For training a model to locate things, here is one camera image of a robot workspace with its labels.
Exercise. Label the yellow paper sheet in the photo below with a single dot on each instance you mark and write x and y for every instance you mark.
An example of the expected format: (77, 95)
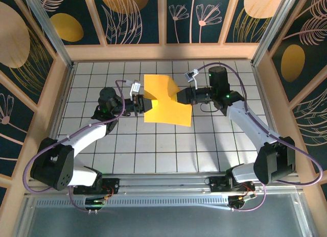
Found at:
(163, 114)

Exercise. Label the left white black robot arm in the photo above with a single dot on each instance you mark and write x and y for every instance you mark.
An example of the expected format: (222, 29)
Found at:
(87, 137)

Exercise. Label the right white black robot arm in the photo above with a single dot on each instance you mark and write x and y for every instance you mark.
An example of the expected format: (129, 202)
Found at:
(245, 124)

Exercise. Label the grey metal sheet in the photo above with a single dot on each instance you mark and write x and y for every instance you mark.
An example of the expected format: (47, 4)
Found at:
(163, 221)

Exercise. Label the white grid mat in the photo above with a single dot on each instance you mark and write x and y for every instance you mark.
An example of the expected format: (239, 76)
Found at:
(153, 155)

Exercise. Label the aluminium side rail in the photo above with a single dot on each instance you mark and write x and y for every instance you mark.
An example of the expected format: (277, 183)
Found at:
(57, 119)
(264, 94)

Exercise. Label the aluminium mounting rail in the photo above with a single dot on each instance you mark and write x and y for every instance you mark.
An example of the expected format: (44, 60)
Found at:
(163, 184)

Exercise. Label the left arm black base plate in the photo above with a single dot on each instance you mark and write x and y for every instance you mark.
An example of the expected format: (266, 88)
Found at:
(112, 186)

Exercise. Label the aluminium corner post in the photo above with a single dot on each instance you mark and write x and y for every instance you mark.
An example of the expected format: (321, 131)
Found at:
(51, 32)
(276, 27)

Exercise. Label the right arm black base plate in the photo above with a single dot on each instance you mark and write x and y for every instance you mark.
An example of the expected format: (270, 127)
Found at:
(217, 186)

